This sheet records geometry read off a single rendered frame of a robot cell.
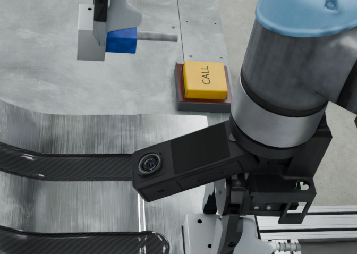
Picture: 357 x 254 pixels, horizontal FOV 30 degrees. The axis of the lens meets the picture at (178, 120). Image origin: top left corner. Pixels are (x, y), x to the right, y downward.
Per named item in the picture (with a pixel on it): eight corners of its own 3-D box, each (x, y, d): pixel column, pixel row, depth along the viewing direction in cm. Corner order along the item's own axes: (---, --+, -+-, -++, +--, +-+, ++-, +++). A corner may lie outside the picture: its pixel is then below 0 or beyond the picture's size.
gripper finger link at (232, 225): (234, 271, 64) (249, 201, 59) (218, 271, 64) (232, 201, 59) (226, 237, 68) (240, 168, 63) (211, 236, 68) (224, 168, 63)
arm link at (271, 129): (246, 116, 51) (232, 42, 56) (234, 153, 54) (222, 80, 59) (340, 119, 52) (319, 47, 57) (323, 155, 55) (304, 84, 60)
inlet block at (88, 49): (173, 39, 92) (179, 9, 88) (176, 65, 89) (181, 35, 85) (77, 34, 90) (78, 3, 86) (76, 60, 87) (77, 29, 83)
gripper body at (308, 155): (299, 230, 64) (339, 154, 55) (212, 230, 63) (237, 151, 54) (286, 167, 69) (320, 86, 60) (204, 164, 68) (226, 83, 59)
